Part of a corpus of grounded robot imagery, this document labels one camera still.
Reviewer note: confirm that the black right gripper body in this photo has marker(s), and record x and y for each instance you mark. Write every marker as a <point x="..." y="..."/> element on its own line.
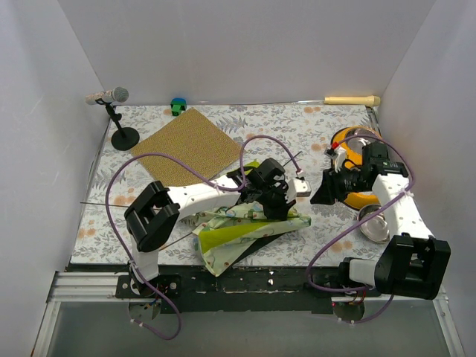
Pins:
<point x="332" y="184"/>

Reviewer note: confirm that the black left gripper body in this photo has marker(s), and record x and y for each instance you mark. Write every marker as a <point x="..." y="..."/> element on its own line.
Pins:
<point x="277" y="203"/>

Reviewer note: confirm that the green avocado print pet tent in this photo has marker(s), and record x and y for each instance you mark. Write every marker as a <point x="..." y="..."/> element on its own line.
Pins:
<point x="217" y="260"/>

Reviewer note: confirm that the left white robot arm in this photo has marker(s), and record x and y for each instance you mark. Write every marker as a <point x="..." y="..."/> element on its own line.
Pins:
<point x="152" y="217"/>

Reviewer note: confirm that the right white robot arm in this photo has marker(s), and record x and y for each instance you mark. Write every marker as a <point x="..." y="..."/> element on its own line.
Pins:
<point x="414" y="262"/>

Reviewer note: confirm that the loose steel pet bowl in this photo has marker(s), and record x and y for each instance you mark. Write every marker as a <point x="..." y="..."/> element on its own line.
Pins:
<point x="374" y="229"/>

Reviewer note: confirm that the floral patterned tablecloth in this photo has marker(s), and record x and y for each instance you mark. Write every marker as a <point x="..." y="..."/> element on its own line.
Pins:
<point x="272" y="130"/>

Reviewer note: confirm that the steel bowl in stand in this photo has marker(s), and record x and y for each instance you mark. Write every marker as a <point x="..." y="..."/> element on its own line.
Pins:
<point x="360" y="136"/>

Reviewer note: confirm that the green and blue toy block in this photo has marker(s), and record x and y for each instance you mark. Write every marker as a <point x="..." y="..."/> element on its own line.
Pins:
<point x="178" y="105"/>

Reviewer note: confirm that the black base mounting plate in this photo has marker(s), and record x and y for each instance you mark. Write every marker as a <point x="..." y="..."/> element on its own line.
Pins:
<point x="242" y="289"/>

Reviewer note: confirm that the grey head microphone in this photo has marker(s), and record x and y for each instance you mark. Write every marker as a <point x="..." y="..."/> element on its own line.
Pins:
<point x="118" y="94"/>

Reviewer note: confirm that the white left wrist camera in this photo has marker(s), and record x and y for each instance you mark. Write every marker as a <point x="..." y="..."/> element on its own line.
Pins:
<point x="299" y="188"/>

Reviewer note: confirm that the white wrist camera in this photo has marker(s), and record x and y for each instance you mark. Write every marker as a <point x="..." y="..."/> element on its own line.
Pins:
<point x="335" y="152"/>
<point x="299" y="188"/>

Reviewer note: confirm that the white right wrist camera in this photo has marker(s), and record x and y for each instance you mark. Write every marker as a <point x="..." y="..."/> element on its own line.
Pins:
<point x="335" y="152"/>

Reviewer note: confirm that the aluminium frame rail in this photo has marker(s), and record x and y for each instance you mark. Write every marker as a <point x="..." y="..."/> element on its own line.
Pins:
<point x="246" y="312"/>

